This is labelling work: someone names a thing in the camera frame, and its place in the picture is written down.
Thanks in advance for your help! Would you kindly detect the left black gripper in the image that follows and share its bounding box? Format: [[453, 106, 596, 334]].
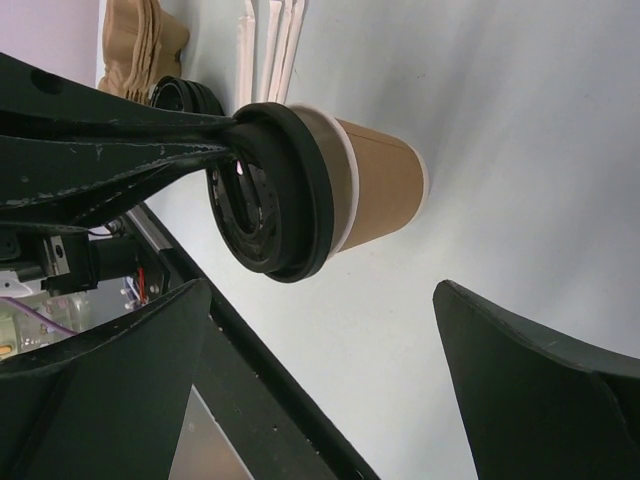
[[1, 54, 235, 295]]

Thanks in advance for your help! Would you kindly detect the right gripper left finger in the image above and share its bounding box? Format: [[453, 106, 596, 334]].
[[1, 280, 211, 479]]

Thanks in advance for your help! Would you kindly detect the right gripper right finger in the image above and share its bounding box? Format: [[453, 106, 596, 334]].
[[433, 280, 639, 479]]

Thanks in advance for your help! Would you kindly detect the black cup lid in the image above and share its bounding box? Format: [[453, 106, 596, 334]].
[[206, 102, 334, 283]]

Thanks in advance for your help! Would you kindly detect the brown paper coffee cup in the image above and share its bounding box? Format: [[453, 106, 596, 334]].
[[289, 104, 429, 256]]

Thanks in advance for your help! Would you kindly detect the stack of black lids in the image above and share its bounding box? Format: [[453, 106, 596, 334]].
[[150, 76, 225, 116]]

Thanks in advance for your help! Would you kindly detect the brown cardboard cup carrier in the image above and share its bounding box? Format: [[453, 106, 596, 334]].
[[98, 0, 190, 105]]

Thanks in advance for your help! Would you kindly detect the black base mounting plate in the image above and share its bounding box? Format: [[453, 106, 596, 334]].
[[117, 205, 375, 479]]

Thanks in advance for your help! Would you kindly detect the wrapped straw left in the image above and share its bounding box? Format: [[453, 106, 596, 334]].
[[236, 0, 256, 109]]

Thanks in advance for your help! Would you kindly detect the wrapped straw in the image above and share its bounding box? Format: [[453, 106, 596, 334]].
[[276, 0, 306, 104], [257, 1, 293, 102], [236, 0, 256, 109]]

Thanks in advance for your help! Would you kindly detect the wrapped straw middle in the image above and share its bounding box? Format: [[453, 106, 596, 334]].
[[257, 1, 293, 102]]

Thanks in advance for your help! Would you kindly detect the wrapped straw right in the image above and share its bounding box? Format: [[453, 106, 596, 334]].
[[276, 0, 306, 104]]

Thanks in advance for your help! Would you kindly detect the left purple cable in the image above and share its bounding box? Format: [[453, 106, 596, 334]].
[[0, 297, 76, 336]]

